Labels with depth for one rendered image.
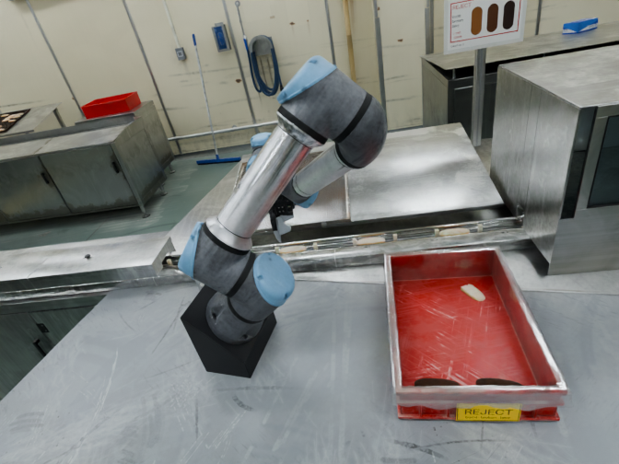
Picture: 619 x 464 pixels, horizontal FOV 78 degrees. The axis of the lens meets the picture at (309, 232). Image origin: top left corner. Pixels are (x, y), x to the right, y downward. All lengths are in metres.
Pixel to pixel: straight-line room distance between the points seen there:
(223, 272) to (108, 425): 0.51
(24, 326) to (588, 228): 2.02
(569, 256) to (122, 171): 3.54
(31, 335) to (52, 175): 2.56
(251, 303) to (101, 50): 4.93
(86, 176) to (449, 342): 3.68
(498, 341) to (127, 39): 5.03
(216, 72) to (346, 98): 4.39
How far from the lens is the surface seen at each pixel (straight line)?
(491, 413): 0.93
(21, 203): 4.76
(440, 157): 1.72
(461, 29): 1.97
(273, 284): 0.86
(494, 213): 1.57
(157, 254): 1.51
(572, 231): 1.24
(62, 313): 1.83
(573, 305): 1.23
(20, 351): 2.15
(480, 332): 1.10
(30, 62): 6.13
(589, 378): 1.08
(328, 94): 0.75
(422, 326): 1.10
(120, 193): 4.11
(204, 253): 0.84
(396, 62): 4.63
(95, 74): 5.72
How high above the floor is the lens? 1.63
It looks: 32 degrees down
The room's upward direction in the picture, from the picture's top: 12 degrees counter-clockwise
